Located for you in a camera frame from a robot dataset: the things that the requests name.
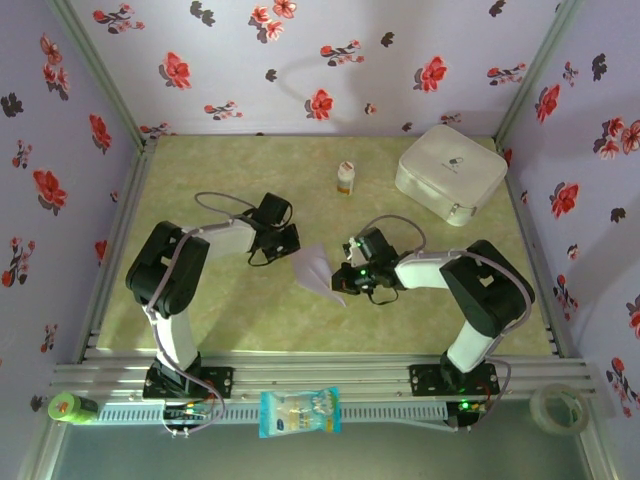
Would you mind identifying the clear tape roll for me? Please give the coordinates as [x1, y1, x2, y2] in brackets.
[529, 383, 590, 436]

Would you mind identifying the aluminium frame post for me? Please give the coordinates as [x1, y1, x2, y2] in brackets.
[47, 0, 151, 151]
[492, 0, 586, 146]

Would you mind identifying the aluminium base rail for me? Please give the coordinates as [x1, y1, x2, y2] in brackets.
[49, 352, 601, 401]

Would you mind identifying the white pill bottle orange label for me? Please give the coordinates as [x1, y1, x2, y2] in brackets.
[336, 160, 357, 197]

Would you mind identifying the white slotted cable duct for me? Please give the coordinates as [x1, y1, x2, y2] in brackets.
[97, 402, 449, 426]

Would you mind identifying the lilac right arm cable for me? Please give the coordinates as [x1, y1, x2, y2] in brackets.
[367, 214, 536, 434]

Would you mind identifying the white zip case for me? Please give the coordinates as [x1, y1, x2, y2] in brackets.
[394, 124, 509, 227]

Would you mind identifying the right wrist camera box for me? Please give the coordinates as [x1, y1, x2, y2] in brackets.
[343, 237, 365, 267]

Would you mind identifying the small circuit board with wires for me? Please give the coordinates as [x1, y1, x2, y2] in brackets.
[162, 402, 214, 424]
[447, 398, 489, 431]

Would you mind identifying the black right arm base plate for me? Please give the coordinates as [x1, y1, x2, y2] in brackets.
[408, 363, 501, 397]

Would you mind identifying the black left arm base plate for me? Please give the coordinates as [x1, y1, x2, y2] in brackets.
[143, 366, 235, 400]

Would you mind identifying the green can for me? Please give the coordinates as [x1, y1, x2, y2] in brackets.
[47, 392, 100, 426]

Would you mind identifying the aluminium side rail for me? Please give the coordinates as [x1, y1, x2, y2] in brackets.
[494, 139, 574, 359]
[74, 139, 159, 364]

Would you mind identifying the blue snack packet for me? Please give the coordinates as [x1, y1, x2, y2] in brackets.
[258, 387, 344, 440]

